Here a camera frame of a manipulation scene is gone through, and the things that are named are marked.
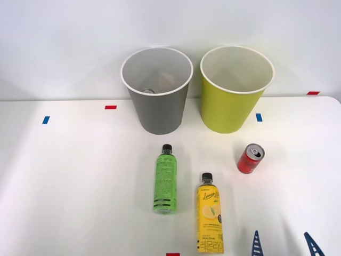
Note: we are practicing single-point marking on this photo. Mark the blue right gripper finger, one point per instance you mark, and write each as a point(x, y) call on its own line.
point(315, 246)
point(256, 245)

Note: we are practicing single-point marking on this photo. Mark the yellow label plastic bottle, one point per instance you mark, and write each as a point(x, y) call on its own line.
point(210, 218)

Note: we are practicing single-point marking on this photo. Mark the red drink can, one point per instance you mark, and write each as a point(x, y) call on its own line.
point(247, 162)

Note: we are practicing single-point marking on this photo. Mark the green label plastic bottle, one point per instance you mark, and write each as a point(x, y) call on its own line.
point(165, 181)

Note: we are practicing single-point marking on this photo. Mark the yellow-green plastic waste bin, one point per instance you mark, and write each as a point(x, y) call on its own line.
point(226, 112)

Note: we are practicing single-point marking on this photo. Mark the grey plastic waste bin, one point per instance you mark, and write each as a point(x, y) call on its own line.
point(160, 112)

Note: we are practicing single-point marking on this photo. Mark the silver can inside bin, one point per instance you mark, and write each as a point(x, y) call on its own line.
point(148, 91)

